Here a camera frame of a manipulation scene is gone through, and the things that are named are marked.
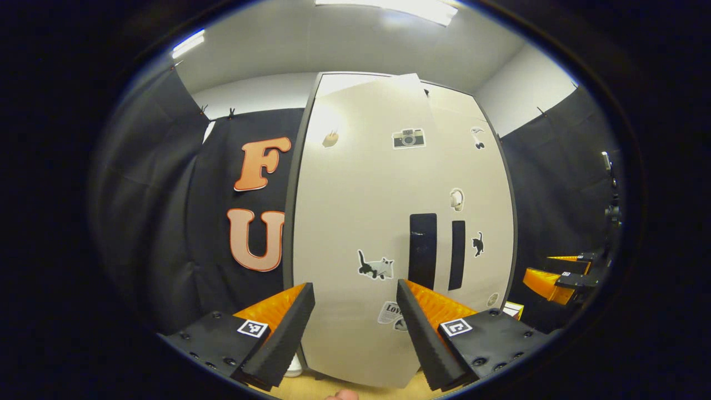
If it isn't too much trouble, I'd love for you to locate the white cabinet door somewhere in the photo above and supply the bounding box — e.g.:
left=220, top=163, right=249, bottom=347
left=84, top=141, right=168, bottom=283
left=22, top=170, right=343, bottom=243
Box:
left=422, top=83, right=514, bottom=312
left=292, top=73, right=445, bottom=388

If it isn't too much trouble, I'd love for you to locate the white shoe cabinet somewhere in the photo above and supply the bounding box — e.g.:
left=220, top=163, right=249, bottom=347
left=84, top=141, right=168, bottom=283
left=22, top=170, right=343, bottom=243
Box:
left=282, top=71, right=518, bottom=388

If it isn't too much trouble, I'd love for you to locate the small ceiling light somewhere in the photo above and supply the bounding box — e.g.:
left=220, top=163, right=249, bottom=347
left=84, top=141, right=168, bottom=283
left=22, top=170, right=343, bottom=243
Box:
left=171, top=29, right=206, bottom=60

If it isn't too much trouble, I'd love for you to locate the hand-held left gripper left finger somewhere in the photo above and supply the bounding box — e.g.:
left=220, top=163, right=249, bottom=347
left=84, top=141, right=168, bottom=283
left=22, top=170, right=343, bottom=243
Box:
left=158, top=282, right=316, bottom=392

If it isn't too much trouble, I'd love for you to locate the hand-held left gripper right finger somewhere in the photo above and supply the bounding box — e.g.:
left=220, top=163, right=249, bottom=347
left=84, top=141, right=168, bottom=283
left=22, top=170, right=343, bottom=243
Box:
left=395, top=279, right=550, bottom=392

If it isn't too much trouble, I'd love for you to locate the long ceiling light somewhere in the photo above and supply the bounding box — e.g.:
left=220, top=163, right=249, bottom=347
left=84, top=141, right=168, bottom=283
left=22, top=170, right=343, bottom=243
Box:
left=316, top=0, right=459, bottom=27

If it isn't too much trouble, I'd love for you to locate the black backdrop cloth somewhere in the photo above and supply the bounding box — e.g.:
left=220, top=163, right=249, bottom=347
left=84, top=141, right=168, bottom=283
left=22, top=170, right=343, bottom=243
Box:
left=89, top=67, right=306, bottom=334
left=500, top=86, right=625, bottom=334

